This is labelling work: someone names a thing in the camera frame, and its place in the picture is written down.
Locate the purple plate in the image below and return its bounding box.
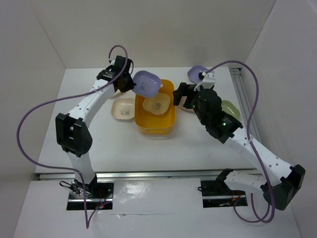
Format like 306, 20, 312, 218
187, 65, 208, 84
132, 70, 162, 98

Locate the cream panda plate front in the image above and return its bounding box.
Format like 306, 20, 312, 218
111, 98, 135, 121

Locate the cream panda plate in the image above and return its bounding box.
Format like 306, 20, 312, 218
112, 90, 122, 98
111, 98, 135, 121

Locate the cream panda plate back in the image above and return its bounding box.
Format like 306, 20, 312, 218
112, 90, 122, 98

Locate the brown panda plate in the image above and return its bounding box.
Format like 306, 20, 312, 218
179, 96, 193, 112

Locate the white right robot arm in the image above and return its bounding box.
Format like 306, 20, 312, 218
173, 82, 306, 211

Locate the aluminium table edge rail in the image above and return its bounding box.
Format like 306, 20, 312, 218
39, 170, 222, 180

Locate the green panda plate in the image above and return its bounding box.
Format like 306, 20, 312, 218
221, 100, 241, 121

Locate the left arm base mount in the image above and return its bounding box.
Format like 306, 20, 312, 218
59, 181, 114, 211

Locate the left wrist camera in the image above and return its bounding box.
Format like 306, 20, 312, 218
109, 57, 117, 67

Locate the yellow panda plate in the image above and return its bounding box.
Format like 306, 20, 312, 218
143, 93, 171, 115

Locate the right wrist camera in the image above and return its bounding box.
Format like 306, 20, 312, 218
194, 71, 216, 92

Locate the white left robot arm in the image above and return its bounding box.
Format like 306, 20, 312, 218
55, 56, 136, 198

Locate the yellow plastic bin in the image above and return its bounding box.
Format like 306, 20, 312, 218
135, 79, 176, 135

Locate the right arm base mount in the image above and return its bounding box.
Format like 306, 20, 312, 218
197, 180, 248, 208

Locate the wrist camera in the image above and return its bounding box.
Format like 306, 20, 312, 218
109, 57, 117, 67
194, 71, 216, 92

